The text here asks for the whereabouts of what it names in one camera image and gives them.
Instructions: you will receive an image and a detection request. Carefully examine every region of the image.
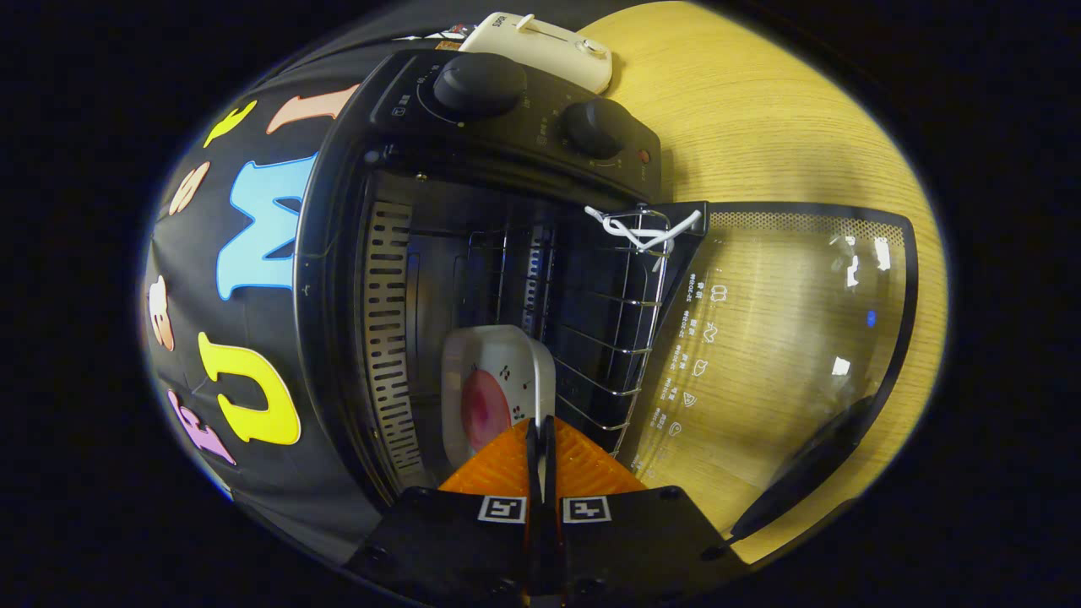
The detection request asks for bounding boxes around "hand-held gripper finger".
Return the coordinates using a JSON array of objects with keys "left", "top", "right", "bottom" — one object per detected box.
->
[
  {"left": 342, "top": 415, "right": 546, "bottom": 605},
  {"left": 545, "top": 414, "right": 748, "bottom": 605}
]

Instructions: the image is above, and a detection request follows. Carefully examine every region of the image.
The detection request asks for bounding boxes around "pink ham slice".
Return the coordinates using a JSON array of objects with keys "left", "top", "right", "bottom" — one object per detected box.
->
[{"left": 460, "top": 365, "right": 513, "bottom": 453}]

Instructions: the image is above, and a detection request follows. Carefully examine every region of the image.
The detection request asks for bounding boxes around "white cherry print plate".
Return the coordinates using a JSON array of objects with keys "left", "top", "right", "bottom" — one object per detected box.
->
[{"left": 441, "top": 325, "right": 557, "bottom": 470}]

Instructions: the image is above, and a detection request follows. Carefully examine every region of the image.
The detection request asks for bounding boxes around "black toaster oven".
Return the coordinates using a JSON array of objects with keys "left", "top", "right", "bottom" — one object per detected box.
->
[{"left": 291, "top": 48, "right": 920, "bottom": 541}]

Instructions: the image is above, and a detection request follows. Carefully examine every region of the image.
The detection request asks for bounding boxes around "white pop-up toaster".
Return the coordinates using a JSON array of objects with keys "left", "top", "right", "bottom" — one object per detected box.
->
[{"left": 459, "top": 12, "right": 615, "bottom": 95}]

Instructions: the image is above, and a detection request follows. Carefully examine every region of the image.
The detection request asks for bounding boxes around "black backdrop cloth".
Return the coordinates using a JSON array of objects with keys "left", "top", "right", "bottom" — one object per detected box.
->
[{"left": 139, "top": 0, "right": 474, "bottom": 567}]

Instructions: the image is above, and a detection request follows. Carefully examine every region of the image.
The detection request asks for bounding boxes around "metal oven wire rack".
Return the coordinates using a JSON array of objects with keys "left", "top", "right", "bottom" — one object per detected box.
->
[{"left": 456, "top": 207, "right": 676, "bottom": 457}]

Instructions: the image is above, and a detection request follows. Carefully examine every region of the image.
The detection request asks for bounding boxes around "white cord tie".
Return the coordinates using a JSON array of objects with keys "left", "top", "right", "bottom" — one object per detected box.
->
[{"left": 584, "top": 205, "right": 703, "bottom": 271}]

